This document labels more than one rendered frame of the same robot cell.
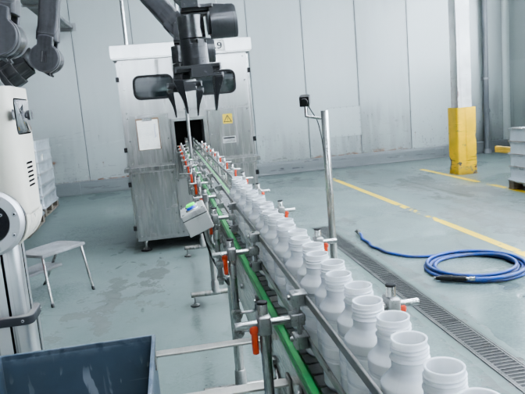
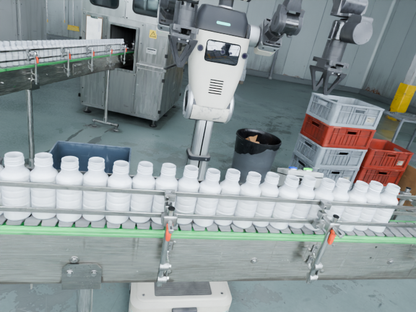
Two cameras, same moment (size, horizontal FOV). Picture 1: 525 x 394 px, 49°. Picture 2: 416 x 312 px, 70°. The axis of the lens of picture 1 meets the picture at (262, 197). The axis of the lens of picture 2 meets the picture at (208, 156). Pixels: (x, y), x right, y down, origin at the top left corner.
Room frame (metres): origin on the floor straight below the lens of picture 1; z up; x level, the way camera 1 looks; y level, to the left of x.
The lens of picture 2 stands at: (1.31, -0.71, 1.51)
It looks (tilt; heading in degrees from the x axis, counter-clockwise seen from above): 23 degrees down; 83
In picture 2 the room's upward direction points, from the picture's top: 12 degrees clockwise
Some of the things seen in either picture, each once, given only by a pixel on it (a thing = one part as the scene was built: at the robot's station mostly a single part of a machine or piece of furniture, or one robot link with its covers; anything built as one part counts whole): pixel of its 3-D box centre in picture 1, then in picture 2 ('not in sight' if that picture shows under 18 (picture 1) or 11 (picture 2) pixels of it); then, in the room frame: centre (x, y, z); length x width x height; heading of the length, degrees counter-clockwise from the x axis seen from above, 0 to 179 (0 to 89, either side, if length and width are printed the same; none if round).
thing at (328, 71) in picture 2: (191, 100); (328, 78); (1.72, 0.18, 1.44); 0.07 x 0.07 x 0.09; 8
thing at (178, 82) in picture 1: (191, 91); (179, 47); (1.27, 0.13, 1.45); 0.07 x 0.07 x 0.09; 9
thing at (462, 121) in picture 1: (462, 140); not in sight; (9.61, -3.41, 0.55); 0.40 x 0.40 x 1.10; 9
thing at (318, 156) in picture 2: not in sight; (329, 150); (2.93, 2.20, 0.55); 0.61 x 0.41 x 0.22; 16
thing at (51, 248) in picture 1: (44, 270); not in sight; (4.63, 1.84, 0.21); 0.61 x 0.47 x 0.41; 62
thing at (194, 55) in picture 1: (194, 57); (184, 18); (1.28, 0.12, 1.52); 0.10 x 0.07 x 0.07; 99
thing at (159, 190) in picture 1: (188, 142); not in sight; (6.69, 0.80, 1.05); 1.60 x 1.40 x 2.10; 9
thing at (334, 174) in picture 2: not in sight; (322, 168); (2.93, 2.20, 0.33); 0.61 x 0.41 x 0.22; 15
